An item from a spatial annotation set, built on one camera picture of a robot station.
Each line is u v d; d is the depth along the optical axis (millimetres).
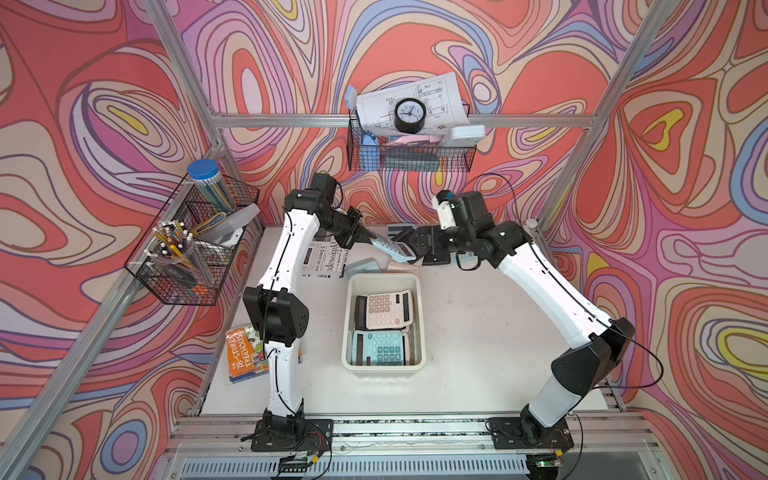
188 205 751
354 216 730
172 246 567
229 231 720
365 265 1048
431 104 824
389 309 888
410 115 784
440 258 1078
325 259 1048
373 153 800
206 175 691
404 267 1023
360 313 892
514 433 729
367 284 930
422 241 678
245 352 822
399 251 816
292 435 653
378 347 839
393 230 1150
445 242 670
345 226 733
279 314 523
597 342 425
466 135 708
